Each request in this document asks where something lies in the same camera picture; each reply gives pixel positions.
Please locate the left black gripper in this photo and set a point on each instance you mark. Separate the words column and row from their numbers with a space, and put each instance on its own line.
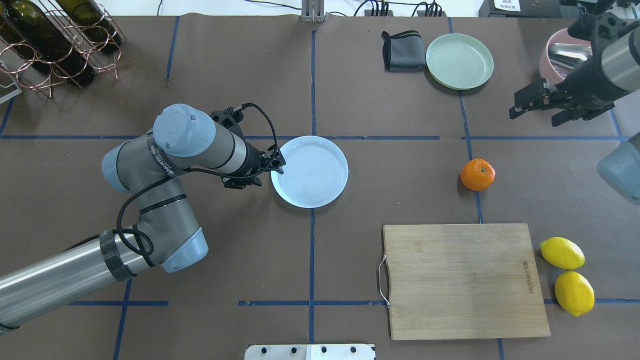
column 254, row 164

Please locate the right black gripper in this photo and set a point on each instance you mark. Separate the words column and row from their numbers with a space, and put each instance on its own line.
column 586, row 82

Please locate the light blue plate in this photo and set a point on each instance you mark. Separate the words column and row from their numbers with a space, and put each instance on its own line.
column 315, row 172

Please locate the orange mandarin fruit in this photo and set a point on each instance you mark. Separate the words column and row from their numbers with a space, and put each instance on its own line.
column 477, row 175

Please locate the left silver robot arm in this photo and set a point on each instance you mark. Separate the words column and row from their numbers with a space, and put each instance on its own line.
column 156, row 225

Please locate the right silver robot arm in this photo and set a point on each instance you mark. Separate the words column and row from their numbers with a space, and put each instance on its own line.
column 594, row 86

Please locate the light green plate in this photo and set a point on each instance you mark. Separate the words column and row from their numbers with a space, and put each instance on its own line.
column 459, row 61

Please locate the pink bowl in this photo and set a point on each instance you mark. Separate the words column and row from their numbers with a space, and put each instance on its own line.
column 553, row 73

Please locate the metal ice scoop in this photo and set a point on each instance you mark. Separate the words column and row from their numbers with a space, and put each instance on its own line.
column 569, row 55

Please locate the folded dark grey cloth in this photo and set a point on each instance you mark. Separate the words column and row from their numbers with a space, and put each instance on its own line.
column 403, row 52

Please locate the upper yellow lemon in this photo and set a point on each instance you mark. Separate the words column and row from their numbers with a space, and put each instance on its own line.
column 562, row 253

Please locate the yellow lemon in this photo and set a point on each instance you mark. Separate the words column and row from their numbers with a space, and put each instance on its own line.
column 574, row 293
column 562, row 253

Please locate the bamboo cutting board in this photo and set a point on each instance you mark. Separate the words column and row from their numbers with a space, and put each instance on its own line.
column 462, row 281

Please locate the lower yellow lemon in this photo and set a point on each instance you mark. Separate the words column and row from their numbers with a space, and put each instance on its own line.
column 574, row 293

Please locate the dark wine bottle upper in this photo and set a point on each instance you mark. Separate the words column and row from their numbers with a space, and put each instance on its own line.
column 93, row 23

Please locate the dark wine bottle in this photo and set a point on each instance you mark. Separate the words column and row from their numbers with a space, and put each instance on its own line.
column 8, row 34
column 49, row 43
column 93, row 23

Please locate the dark wine bottle lower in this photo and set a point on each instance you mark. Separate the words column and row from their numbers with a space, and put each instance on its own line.
column 49, row 43

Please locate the aluminium frame post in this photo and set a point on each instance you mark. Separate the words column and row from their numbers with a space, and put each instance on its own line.
column 313, row 11

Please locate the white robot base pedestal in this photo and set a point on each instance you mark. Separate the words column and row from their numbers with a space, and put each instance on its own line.
column 331, row 351

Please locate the copper wire bottle rack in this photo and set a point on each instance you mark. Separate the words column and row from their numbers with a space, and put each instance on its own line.
column 33, row 74

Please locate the white wire cup rack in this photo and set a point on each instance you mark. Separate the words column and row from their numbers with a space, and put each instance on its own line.
column 9, row 87

